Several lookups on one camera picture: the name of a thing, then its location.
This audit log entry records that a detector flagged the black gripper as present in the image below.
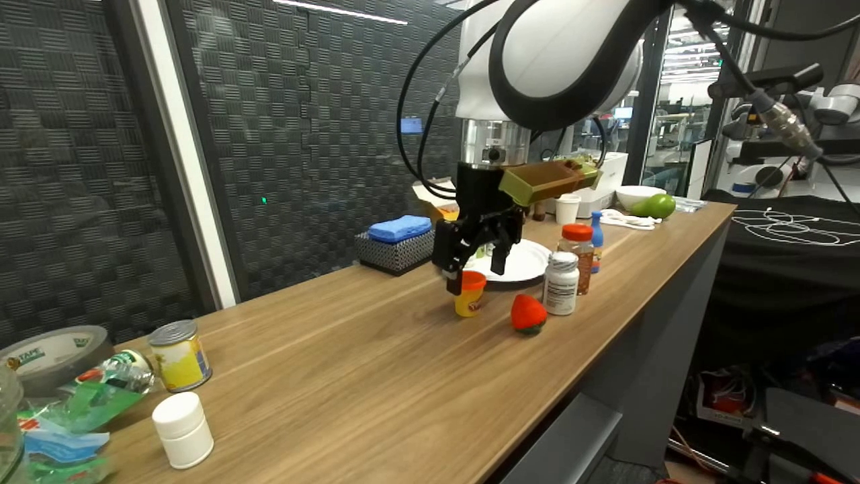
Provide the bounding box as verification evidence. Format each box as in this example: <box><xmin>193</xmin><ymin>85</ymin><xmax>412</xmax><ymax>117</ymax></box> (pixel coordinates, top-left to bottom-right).
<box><xmin>429</xmin><ymin>160</ymin><xmax>526</xmax><ymax>296</ymax></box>

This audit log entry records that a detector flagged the orange lid yellow putty tub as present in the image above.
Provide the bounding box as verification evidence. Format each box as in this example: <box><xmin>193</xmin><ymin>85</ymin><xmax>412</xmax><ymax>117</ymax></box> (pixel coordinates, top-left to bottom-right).
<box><xmin>452</xmin><ymin>266</ymin><xmax>491</xmax><ymax>319</ymax></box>

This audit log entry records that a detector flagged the orange lid spice jar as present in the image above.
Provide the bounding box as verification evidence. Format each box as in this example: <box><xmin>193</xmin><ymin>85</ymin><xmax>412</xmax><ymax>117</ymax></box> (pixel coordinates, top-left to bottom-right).
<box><xmin>560</xmin><ymin>221</ymin><xmax>596</xmax><ymax>296</ymax></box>

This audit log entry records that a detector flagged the white paper plate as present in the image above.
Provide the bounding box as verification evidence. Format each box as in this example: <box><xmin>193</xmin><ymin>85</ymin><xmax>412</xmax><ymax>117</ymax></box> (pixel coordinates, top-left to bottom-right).
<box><xmin>460</xmin><ymin>237</ymin><xmax>550</xmax><ymax>284</ymax></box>

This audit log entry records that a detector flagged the red toy strawberry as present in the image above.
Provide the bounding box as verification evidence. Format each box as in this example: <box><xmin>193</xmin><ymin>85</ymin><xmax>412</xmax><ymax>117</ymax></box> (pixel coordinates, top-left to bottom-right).
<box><xmin>507</xmin><ymin>293</ymin><xmax>550</xmax><ymax>336</ymax></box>

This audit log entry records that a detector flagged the grey woven basket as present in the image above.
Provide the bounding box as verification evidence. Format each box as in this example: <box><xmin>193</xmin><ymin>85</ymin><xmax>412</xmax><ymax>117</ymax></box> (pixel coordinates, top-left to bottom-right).
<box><xmin>356</xmin><ymin>225</ymin><xmax>442</xmax><ymax>276</ymax></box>

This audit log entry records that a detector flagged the white pill bottle grey label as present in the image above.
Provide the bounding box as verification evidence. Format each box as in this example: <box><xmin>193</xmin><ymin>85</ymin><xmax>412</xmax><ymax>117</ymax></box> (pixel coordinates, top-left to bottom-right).
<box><xmin>541</xmin><ymin>249</ymin><xmax>583</xmax><ymax>316</ymax></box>

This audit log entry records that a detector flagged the white round plastic cup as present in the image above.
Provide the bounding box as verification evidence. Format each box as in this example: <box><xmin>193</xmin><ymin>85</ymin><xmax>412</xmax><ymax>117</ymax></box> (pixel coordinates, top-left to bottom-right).
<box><xmin>553</xmin><ymin>191</ymin><xmax>583</xmax><ymax>225</ymax></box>

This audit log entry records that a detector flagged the blue toy bottle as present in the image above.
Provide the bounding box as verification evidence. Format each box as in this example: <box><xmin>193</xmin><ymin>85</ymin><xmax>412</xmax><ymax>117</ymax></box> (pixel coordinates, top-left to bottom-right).
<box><xmin>589</xmin><ymin>209</ymin><xmax>608</xmax><ymax>276</ymax></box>

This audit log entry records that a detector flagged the white cloth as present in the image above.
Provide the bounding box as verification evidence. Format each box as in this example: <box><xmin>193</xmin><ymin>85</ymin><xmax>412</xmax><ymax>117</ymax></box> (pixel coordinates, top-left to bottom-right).
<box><xmin>596</xmin><ymin>207</ymin><xmax>663</xmax><ymax>233</ymax></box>

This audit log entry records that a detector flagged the white bowl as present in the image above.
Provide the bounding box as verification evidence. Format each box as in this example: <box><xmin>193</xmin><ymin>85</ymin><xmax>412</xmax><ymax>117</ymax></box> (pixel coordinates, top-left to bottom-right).
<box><xmin>612</xmin><ymin>182</ymin><xmax>667</xmax><ymax>214</ymax></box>

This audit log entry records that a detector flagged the green fruit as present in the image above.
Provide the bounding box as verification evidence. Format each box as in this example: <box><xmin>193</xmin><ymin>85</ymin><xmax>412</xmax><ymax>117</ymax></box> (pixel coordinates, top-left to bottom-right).
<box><xmin>642</xmin><ymin>191</ymin><xmax>681</xmax><ymax>221</ymax></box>

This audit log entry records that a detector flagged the black covered table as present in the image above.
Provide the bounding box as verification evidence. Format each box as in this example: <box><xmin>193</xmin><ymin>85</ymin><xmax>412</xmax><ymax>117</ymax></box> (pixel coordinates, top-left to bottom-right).
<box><xmin>708</xmin><ymin>191</ymin><xmax>860</xmax><ymax>307</ymax></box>

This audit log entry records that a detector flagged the yellow can grey lid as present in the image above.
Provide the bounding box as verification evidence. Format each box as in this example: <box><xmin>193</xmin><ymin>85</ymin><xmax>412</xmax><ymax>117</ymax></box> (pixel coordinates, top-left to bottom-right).
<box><xmin>145</xmin><ymin>319</ymin><xmax>216</xmax><ymax>394</ymax></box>

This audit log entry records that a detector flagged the small white jar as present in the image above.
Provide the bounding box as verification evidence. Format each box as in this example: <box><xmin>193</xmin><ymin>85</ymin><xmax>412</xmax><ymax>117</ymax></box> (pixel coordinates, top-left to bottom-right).
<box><xmin>149</xmin><ymin>393</ymin><xmax>219</xmax><ymax>472</ymax></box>

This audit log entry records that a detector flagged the green plastic wrapper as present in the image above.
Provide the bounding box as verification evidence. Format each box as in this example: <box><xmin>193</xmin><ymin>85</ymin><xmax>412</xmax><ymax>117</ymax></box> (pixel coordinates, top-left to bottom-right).
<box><xmin>17</xmin><ymin>347</ymin><xmax>158</xmax><ymax>451</ymax></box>

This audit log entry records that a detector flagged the blue plastic wrapper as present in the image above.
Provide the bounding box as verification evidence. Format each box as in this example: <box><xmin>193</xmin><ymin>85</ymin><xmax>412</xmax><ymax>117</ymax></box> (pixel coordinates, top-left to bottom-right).
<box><xmin>18</xmin><ymin>428</ymin><xmax>114</xmax><ymax>468</ymax></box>

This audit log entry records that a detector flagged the brown green wrist camera block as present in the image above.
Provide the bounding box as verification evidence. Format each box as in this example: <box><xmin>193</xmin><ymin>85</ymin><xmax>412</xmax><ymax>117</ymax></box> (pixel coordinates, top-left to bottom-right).
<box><xmin>498</xmin><ymin>159</ymin><xmax>603</xmax><ymax>207</ymax></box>

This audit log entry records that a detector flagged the white cable coil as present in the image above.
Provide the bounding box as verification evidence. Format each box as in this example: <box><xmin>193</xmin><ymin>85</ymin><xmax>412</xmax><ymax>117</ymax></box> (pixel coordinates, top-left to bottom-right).
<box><xmin>730</xmin><ymin>205</ymin><xmax>860</xmax><ymax>249</ymax></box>

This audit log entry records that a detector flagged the grey duct tape roll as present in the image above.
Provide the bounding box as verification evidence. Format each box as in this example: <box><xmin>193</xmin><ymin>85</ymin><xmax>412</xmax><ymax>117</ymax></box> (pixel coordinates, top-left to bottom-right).
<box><xmin>0</xmin><ymin>322</ymin><xmax>114</xmax><ymax>398</ymax></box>

